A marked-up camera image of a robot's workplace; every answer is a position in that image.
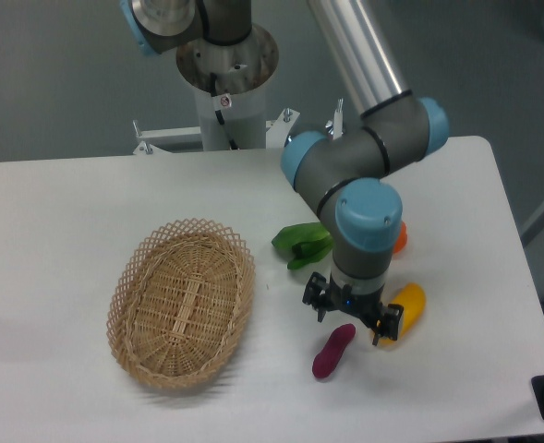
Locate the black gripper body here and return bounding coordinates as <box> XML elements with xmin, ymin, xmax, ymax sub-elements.
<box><xmin>303</xmin><ymin>272</ymin><xmax>383</xmax><ymax>330</ymax></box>

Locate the purple sweet potato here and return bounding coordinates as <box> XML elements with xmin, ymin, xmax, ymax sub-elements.
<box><xmin>311</xmin><ymin>323</ymin><xmax>357</xmax><ymax>379</ymax></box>

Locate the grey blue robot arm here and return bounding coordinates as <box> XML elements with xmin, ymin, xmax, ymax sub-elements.
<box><xmin>120</xmin><ymin>1</ymin><xmax>449</xmax><ymax>341</ymax></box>

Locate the green bok choy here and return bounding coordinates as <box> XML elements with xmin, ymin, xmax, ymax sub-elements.
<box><xmin>272</xmin><ymin>221</ymin><xmax>333</xmax><ymax>270</ymax></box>

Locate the orange tangerine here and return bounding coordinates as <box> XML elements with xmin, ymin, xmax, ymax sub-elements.
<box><xmin>393</xmin><ymin>221</ymin><xmax>408</xmax><ymax>254</ymax></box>

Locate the woven wicker basket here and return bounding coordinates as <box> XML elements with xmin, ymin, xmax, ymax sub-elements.
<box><xmin>106</xmin><ymin>219</ymin><xmax>255</xmax><ymax>389</ymax></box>

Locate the white metal base frame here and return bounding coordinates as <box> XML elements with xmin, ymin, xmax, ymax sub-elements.
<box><xmin>132</xmin><ymin>97</ymin><xmax>345</xmax><ymax>155</ymax></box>

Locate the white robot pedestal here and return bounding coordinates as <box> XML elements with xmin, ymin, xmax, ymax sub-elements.
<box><xmin>176</xmin><ymin>24</ymin><xmax>279</xmax><ymax>151</ymax></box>

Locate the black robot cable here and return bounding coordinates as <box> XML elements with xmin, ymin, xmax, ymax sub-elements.
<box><xmin>208</xmin><ymin>72</ymin><xmax>239</xmax><ymax>151</ymax></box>

